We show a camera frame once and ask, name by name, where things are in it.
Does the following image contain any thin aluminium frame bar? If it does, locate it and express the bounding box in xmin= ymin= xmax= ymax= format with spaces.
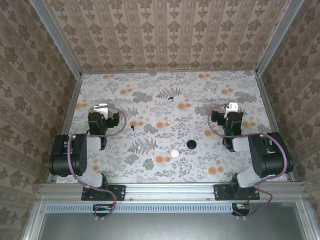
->
xmin=80 ymin=67 xmax=259 ymax=75

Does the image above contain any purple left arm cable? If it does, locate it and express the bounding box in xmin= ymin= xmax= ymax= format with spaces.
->
xmin=66 ymin=105 xmax=128 ymax=221

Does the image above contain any grey slotted cable duct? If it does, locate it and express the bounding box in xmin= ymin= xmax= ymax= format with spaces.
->
xmin=46 ymin=202 xmax=233 ymax=214

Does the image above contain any aluminium table side rail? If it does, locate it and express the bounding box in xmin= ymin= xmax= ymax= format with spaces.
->
xmin=255 ymin=73 xmax=297 ymax=183
xmin=46 ymin=73 xmax=83 ymax=183

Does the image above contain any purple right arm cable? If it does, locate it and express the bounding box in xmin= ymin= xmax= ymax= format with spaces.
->
xmin=207 ymin=103 xmax=288 ymax=221

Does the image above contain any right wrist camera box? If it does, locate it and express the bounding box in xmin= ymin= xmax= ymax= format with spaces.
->
xmin=224 ymin=101 xmax=239 ymax=119

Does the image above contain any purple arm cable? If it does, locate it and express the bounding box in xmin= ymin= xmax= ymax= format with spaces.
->
xmin=207 ymin=103 xmax=288 ymax=221
xmin=66 ymin=105 xmax=128 ymax=221

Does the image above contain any metal sheet panel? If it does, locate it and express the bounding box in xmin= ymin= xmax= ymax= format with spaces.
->
xmin=37 ymin=212 xmax=310 ymax=240

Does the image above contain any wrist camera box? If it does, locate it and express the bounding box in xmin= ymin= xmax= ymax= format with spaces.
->
xmin=224 ymin=101 xmax=239 ymax=119
xmin=93 ymin=103 xmax=109 ymax=119

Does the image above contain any small black electronics box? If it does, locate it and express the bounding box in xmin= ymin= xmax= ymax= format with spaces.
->
xmin=92 ymin=203 xmax=114 ymax=218
xmin=231 ymin=202 xmax=251 ymax=217

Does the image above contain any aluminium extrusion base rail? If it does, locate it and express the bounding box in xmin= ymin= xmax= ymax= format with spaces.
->
xmin=37 ymin=182 xmax=307 ymax=202

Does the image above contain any aluminium frame post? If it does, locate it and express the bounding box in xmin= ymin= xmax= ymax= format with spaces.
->
xmin=28 ymin=0 xmax=83 ymax=80
xmin=255 ymin=0 xmax=305 ymax=76

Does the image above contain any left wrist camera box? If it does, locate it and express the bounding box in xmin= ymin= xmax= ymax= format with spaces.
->
xmin=93 ymin=103 xmax=109 ymax=119

